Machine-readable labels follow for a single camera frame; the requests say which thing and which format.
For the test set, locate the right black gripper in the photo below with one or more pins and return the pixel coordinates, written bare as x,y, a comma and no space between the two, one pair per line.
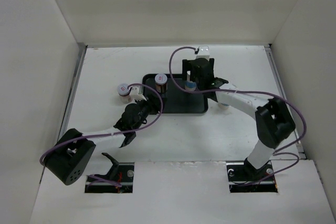
188,65

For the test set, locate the red label spice jar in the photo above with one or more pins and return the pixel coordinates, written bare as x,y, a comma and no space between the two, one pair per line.
124,93
160,83

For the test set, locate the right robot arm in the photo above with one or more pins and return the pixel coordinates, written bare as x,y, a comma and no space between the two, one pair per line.
274,122

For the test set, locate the black plastic tray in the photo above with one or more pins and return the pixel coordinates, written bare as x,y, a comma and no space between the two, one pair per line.
175,100

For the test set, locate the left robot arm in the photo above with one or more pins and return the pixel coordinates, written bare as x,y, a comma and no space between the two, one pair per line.
69,157

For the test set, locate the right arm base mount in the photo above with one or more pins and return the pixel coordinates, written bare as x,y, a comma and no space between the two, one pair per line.
242,182

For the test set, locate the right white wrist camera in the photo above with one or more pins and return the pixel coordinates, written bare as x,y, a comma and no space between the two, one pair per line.
203,52

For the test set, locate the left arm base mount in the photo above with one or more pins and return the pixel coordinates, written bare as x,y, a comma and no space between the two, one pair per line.
117,180

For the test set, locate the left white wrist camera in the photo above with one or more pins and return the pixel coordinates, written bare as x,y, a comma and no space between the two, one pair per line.
136,94

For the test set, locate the blue label shaker bottle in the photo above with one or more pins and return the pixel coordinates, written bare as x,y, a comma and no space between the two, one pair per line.
189,85
223,106

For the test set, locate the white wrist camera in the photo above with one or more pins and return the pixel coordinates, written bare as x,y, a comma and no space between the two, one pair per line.
203,52
136,94

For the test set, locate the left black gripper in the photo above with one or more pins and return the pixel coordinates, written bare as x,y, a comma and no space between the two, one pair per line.
153,103

